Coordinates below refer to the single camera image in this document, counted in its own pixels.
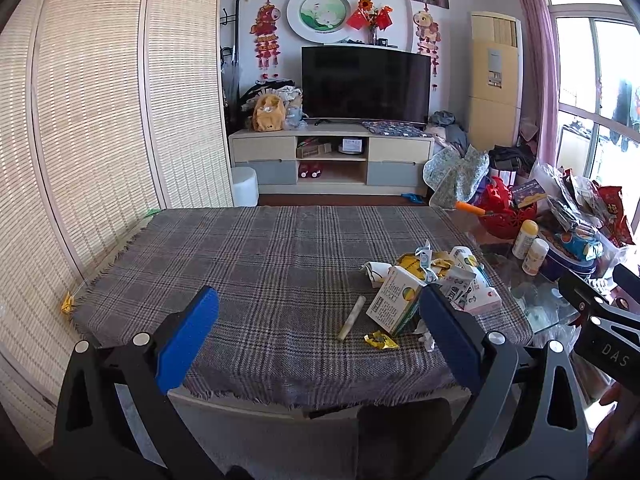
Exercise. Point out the blue book on basket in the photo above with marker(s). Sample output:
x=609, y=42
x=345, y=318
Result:
x=528, y=193

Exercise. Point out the floral cloth pile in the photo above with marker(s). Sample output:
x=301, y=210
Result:
x=454, y=178

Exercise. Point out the beige grey TV cabinet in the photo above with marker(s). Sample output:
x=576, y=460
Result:
x=332, y=159

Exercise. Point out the red plastic basket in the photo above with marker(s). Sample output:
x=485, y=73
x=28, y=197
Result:
x=502, y=218

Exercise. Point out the yellow plush backpack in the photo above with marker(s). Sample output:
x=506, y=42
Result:
x=269, y=113

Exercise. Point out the yellow capped white bottle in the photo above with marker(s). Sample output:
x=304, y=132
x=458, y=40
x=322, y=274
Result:
x=526, y=235

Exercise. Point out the pink curtain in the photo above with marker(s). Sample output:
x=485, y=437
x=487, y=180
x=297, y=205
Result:
x=542, y=51

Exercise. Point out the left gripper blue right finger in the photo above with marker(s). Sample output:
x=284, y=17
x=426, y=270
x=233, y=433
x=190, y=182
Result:
x=457, y=336

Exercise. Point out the white medicine carton box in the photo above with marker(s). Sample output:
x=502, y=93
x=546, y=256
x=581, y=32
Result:
x=395, y=302

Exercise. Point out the orange tool handle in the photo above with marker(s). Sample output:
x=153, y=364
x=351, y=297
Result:
x=470, y=209

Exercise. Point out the red snack bag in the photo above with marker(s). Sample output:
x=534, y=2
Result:
x=615, y=222

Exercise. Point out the round white wall plate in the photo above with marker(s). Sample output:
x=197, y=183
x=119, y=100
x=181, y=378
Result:
x=320, y=21

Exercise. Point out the grey plaid tablecloth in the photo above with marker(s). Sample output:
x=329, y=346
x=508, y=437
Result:
x=286, y=279

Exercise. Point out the yellow paper bag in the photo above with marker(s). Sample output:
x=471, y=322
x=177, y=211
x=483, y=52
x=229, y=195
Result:
x=425, y=264

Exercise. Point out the lion hanging wall ornament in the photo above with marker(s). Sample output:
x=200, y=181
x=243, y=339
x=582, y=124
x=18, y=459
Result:
x=429, y=38

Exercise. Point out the cream standing air conditioner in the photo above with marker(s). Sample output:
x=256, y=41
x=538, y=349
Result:
x=496, y=80

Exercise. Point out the white paper tube wrapper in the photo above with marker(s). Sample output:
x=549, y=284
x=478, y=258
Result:
x=352, y=318

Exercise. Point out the small gold foil wrapper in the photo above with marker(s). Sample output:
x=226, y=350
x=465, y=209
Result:
x=380, y=341

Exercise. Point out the black flat television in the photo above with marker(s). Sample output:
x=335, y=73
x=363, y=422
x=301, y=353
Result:
x=365, y=83

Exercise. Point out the white capped orange bottle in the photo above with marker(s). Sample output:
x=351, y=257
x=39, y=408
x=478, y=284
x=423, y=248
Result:
x=535, y=256

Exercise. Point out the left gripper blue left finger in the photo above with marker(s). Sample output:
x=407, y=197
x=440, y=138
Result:
x=180, y=337

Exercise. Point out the red hanging wall ornament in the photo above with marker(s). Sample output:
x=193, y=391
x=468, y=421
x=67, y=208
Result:
x=266, y=40

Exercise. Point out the black coat rack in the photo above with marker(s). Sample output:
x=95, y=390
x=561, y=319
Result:
x=229, y=65

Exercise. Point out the bamboo folding screen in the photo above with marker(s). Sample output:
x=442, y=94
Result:
x=110, y=109

